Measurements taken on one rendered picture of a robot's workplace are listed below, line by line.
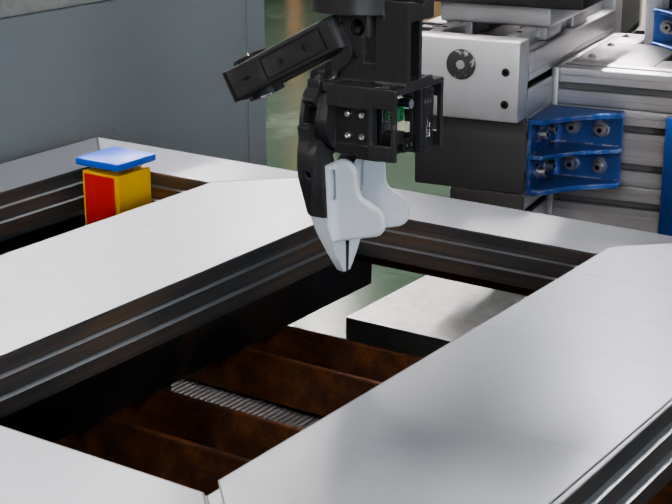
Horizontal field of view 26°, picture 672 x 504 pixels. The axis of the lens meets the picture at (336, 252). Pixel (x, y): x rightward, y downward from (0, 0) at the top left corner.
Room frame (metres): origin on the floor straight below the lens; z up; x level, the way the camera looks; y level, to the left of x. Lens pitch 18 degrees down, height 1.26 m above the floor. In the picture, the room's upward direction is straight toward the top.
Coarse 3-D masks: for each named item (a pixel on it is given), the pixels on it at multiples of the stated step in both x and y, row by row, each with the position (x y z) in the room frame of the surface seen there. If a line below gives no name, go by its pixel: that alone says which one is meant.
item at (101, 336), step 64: (64, 192) 1.52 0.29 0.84; (256, 256) 1.26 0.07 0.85; (320, 256) 1.33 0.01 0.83; (384, 256) 1.36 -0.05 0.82; (448, 256) 1.32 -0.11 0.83; (512, 256) 1.29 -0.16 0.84; (576, 256) 1.26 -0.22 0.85; (128, 320) 1.11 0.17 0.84; (192, 320) 1.16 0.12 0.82; (0, 384) 0.99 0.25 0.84; (64, 384) 1.03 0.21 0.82; (640, 448) 0.87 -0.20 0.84
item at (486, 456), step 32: (352, 416) 0.89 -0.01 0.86; (384, 416) 0.89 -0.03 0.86; (416, 416) 0.89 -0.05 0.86; (448, 416) 0.89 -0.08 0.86; (352, 448) 0.84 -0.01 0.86; (384, 448) 0.84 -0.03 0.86; (416, 448) 0.84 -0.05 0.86; (448, 448) 0.84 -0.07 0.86; (480, 448) 0.84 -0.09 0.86; (512, 448) 0.84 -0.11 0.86; (544, 448) 0.84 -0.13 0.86; (480, 480) 0.80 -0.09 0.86; (512, 480) 0.80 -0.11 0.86; (544, 480) 0.80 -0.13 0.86; (576, 480) 0.80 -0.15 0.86
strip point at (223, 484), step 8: (224, 480) 0.80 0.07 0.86; (224, 488) 0.79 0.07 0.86; (232, 488) 0.79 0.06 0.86; (240, 488) 0.79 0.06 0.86; (248, 488) 0.79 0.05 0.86; (224, 496) 0.78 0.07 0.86; (232, 496) 0.78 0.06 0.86; (240, 496) 0.78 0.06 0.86; (248, 496) 0.78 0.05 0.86; (256, 496) 0.78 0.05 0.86; (264, 496) 0.78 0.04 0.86; (272, 496) 0.78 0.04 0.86
